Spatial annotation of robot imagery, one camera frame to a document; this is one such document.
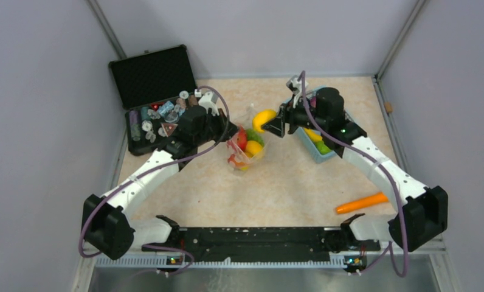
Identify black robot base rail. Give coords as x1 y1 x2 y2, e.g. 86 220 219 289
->
163 227 381 263

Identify orange toy carrot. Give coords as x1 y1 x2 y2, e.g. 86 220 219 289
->
335 193 389 214

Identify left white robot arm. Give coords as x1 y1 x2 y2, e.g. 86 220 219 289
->
78 86 237 260

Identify small yellow toy lemon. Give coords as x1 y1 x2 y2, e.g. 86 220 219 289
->
252 109 277 133

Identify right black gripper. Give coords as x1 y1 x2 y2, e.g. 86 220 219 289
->
263 94 328 138

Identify yellow toy banana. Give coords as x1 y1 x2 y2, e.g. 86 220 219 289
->
303 128 323 144

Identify green toy lime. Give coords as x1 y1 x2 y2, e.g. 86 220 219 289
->
315 141 331 155

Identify black poker chip case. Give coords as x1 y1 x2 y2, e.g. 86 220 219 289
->
108 44 197 156

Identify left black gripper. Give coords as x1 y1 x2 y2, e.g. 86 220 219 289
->
195 108 240 147

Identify green toy grapes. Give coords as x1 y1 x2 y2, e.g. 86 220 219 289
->
246 128 264 147

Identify clear dotted zip bag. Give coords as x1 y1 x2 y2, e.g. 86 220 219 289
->
226 104 270 171

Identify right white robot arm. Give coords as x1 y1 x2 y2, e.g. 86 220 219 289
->
262 72 448 252

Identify red toy apple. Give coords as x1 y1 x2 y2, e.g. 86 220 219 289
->
236 127 247 151

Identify blue perforated plastic basket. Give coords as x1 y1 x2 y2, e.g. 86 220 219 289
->
294 86 355 164

